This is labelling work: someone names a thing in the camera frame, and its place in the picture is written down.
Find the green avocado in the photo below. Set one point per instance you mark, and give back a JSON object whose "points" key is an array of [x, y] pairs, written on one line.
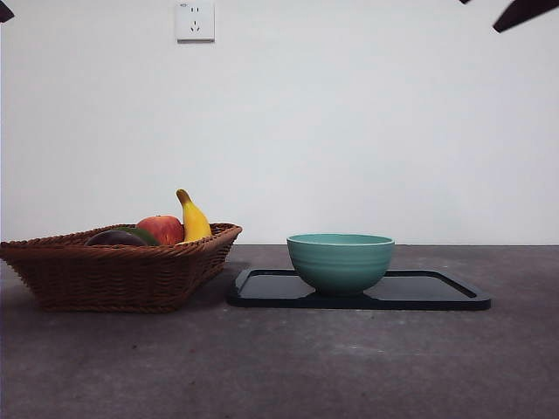
{"points": [[148, 236]]}

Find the white wall socket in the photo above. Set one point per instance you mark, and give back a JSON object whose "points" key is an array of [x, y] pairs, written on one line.
{"points": [[195, 22]]}

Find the red yellow apple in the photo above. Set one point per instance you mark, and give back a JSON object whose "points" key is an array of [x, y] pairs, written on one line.
{"points": [[163, 229]]}

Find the teal ribbed bowl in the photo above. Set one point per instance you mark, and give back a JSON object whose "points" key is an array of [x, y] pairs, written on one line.
{"points": [[340, 270]]}

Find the dark purple plum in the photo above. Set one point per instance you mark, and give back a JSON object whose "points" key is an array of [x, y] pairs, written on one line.
{"points": [[113, 239]]}

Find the brown wicker basket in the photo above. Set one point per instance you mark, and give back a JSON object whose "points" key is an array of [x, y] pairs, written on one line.
{"points": [[109, 279]]}

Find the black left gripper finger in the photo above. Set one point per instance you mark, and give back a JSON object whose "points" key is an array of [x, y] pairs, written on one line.
{"points": [[5, 14]]}

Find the yellow banana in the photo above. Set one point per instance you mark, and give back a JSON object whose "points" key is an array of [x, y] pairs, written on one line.
{"points": [[195, 222]]}

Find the black rectangular tray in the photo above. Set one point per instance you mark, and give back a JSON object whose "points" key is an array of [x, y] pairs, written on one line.
{"points": [[262, 292]]}

